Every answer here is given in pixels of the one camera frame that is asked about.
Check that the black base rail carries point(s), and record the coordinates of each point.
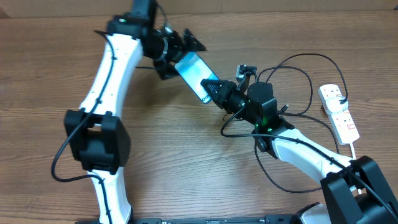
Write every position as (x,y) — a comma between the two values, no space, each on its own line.
(267,219)

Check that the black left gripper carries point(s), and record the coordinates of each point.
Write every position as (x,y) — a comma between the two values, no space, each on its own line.
(177,46)

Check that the white power strip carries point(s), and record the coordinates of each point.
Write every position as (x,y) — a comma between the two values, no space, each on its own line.
(342,122)

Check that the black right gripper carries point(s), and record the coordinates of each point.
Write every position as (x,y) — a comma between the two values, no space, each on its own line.
(227,88)

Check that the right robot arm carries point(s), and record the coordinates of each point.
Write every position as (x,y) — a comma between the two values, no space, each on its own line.
(355,190)

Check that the blue Samsung Galaxy smartphone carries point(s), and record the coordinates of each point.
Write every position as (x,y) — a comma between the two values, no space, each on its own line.
(193,69)

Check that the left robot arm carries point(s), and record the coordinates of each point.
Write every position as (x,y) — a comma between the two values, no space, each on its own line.
(95,133)

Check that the white charger plug adapter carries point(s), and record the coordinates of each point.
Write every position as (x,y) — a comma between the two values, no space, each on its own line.
(336,104)

